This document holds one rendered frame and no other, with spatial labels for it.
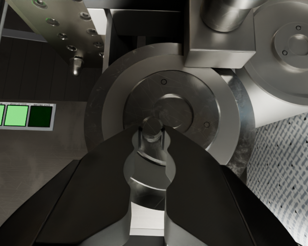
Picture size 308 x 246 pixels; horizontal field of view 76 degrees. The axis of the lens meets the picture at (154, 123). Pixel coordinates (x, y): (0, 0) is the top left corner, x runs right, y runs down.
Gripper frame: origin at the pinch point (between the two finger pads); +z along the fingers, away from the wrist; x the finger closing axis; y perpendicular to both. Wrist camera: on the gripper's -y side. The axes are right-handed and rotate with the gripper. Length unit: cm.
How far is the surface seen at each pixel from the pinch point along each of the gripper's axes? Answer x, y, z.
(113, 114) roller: -3.3, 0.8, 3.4
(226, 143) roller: 6.0, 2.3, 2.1
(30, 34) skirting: -133, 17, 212
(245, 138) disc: 7.9, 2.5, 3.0
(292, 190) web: 18.9, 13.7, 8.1
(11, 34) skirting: -151, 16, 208
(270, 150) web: 19.1, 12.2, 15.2
